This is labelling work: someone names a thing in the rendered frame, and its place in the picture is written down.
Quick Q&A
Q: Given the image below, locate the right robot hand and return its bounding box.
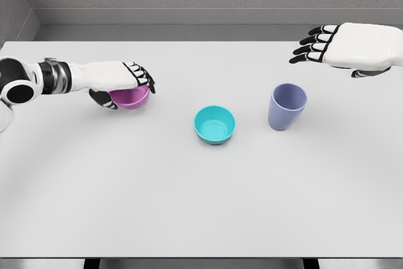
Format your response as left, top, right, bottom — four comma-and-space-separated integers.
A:
288, 23, 403, 79

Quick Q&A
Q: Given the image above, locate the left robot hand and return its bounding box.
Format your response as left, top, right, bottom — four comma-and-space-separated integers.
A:
84, 60, 157, 111

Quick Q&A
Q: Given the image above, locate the purple bowl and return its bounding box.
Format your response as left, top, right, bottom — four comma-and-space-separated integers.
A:
108, 84, 150, 110

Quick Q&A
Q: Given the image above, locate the lavender cup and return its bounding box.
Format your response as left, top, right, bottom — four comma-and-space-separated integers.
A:
268, 83, 308, 132

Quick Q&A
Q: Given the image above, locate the teal bowl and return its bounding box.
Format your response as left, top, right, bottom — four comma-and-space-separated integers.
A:
193, 105, 237, 146

